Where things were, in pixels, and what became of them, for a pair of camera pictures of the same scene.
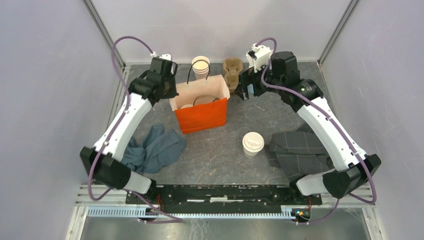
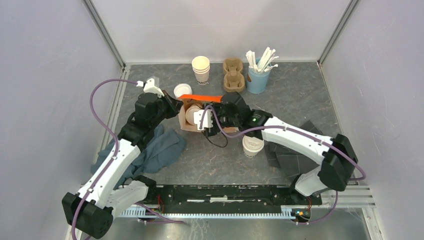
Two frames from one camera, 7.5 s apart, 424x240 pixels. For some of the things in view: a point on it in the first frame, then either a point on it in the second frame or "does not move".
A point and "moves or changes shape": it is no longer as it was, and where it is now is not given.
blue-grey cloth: [159, 149] does not move
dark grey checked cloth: [300, 154] does not move
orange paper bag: [200, 105] moves or changes shape
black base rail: [226, 195] does not move
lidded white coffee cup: [252, 142] does not move
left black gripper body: [170, 84] to [167, 110]
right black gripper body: [249, 76] to [227, 121]
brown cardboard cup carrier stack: [232, 66] does not move
